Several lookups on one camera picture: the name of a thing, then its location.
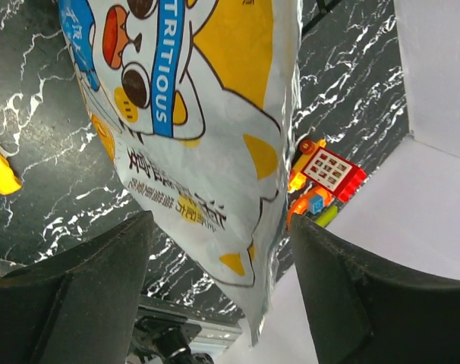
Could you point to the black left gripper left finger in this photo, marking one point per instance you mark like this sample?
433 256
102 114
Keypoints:
78 306

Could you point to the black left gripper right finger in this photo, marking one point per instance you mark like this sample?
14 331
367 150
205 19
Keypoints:
362 308

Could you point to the white cartoon pet food bag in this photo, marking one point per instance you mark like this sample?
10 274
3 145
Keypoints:
193 102

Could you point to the green toy building brick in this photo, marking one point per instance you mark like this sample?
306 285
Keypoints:
327 217

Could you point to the red yellow toy block truck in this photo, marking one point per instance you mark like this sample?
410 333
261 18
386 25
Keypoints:
330 175

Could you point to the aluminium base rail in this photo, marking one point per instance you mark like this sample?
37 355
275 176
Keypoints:
166 332

